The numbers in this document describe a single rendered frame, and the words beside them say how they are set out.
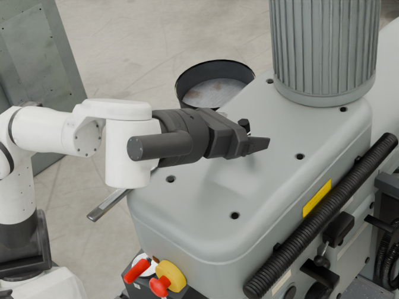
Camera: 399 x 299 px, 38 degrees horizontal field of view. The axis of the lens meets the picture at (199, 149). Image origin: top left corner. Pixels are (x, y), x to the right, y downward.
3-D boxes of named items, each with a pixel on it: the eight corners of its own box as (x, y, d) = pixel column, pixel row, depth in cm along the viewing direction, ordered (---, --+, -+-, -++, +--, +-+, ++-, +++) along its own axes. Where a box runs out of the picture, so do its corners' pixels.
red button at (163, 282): (164, 304, 101) (160, 290, 98) (148, 292, 103) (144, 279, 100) (177, 290, 102) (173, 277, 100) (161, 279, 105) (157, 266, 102)
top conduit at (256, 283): (259, 306, 94) (257, 294, 92) (239, 293, 97) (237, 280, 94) (398, 148, 116) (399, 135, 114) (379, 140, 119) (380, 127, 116)
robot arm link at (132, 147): (150, 172, 94) (91, 181, 86) (152, 105, 92) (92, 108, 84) (200, 185, 86) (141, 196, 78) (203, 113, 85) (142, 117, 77)
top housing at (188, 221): (233, 321, 98) (222, 263, 87) (128, 248, 112) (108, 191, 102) (377, 159, 121) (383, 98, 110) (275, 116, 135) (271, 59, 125)
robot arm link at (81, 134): (159, 164, 86) (90, 152, 93) (161, 102, 85) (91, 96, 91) (132, 170, 81) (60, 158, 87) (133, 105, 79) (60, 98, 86)
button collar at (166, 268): (181, 298, 102) (176, 278, 98) (157, 281, 106) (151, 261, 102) (189, 290, 103) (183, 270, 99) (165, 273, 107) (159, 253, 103)
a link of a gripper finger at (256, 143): (263, 150, 100) (239, 153, 96) (268, 133, 99) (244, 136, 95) (269, 154, 99) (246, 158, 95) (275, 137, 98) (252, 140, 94)
